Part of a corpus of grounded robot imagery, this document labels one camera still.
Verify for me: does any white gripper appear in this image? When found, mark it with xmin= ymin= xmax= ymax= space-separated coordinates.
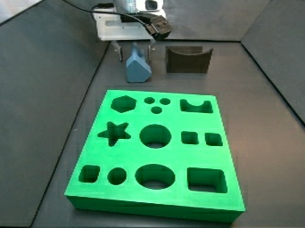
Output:
xmin=92 ymin=10 xmax=165 ymax=64

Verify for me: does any blue three prong object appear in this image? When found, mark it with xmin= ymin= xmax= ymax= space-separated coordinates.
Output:
xmin=125 ymin=43 xmax=151 ymax=83

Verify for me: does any black curved fixture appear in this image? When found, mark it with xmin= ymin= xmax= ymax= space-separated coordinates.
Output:
xmin=165 ymin=46 xmax=212 ymax=73

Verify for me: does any green shape sorting block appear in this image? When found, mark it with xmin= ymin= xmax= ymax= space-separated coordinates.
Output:
xmin=64 ymin=90 xmax=244 ymax=223

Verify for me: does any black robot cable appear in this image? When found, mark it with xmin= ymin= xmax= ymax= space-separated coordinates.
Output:
xmin=60 ymin=0 xmax=157 ymax=34

